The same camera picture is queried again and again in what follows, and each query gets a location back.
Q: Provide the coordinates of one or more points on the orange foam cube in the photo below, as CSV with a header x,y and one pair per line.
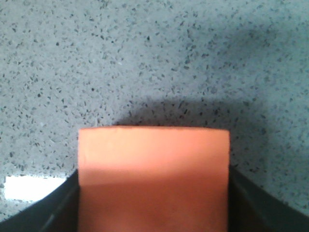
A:
x,y
153,179

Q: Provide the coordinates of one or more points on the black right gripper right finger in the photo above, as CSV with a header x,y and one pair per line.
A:
x,y
252,209

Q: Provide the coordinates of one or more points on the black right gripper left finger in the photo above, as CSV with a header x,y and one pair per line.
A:
x,y
57,212

